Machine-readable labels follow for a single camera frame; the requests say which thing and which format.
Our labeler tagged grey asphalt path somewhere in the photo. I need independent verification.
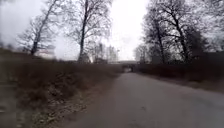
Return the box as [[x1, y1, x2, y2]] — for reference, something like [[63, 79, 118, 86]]
[[56, 72, 224, 128]]

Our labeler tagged white building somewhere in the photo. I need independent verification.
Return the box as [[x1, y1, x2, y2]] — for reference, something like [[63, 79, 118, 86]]
[[33, 48, 56, 61]]

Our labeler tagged group of bare trees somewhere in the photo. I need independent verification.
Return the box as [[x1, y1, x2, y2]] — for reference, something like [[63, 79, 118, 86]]
[[141, 0, 224, 64]]

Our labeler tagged concrete bridge with underpass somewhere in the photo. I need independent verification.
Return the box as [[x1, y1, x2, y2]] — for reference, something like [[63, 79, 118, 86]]
[[109, 60, 141, 74]]

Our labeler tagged dark hedge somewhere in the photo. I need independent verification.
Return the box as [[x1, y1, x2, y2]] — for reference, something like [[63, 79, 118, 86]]
[[134, 51, 224, 83]]

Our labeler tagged bare tree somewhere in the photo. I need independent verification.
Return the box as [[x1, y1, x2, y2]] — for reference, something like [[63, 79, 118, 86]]
[[64, 0, 114, 64], [16, 0, 66, 56]]

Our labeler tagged brown grass verge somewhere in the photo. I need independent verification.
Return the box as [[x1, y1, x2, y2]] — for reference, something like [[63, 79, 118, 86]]
[[0, 63, 124, 128]]

